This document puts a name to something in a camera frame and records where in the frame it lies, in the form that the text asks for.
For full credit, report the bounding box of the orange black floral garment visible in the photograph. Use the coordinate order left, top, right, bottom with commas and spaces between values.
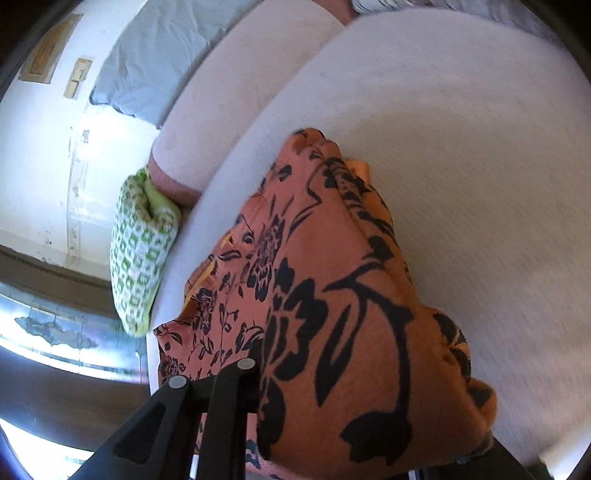
155, 129, 497, 479

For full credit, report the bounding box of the green white patterned pillow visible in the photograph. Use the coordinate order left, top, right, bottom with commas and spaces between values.
109, 167, 181, 338

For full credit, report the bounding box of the pale lilac quilted mattress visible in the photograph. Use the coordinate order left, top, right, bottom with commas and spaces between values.
148, 8, 590, 464

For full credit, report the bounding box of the grey blue pillow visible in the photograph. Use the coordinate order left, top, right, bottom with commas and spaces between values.
89, 0, 259, 128

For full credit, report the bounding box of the pink bolster cushion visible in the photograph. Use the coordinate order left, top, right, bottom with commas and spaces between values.
147, 0, 356, 208

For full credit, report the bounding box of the beige wall switch plate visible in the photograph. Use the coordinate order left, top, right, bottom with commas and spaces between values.
63, 58, 92, 99

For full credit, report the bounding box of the wooden wall frame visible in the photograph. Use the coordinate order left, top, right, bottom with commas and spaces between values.
18, 13, 83, 84

